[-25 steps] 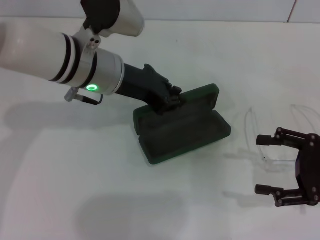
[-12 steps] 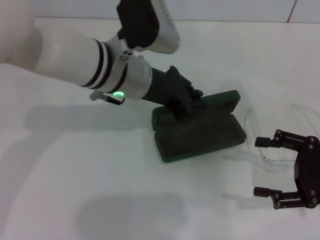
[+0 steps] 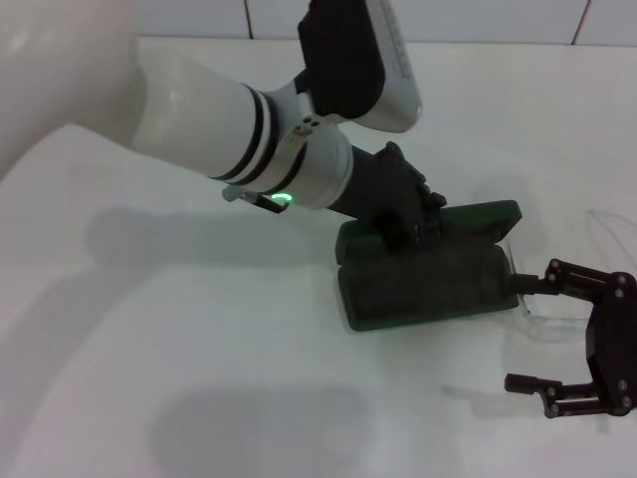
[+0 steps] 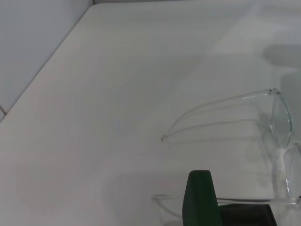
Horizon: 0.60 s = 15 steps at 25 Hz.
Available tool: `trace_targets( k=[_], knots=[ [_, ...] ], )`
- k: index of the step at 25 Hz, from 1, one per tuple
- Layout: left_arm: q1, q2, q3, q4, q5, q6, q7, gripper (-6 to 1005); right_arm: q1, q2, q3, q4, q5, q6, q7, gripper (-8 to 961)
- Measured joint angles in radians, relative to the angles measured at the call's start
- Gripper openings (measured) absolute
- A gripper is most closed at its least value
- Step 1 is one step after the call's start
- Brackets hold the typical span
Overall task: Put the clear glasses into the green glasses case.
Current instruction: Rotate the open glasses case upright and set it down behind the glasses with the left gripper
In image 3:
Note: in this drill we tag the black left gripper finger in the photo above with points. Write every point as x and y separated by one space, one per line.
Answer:
425 231
434 201

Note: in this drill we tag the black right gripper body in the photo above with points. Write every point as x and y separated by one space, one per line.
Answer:
614 343

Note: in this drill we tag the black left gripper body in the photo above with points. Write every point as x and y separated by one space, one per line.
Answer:
383 189

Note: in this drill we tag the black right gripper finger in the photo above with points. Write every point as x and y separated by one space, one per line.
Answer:
522 383
525 283

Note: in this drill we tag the clear white glasses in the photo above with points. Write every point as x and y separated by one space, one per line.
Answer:
557 326

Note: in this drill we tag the green glasses case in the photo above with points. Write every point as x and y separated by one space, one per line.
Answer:
423 299

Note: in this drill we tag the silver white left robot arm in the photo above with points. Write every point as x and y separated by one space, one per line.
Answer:
199 124

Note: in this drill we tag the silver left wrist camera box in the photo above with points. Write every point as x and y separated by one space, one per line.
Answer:
388 74

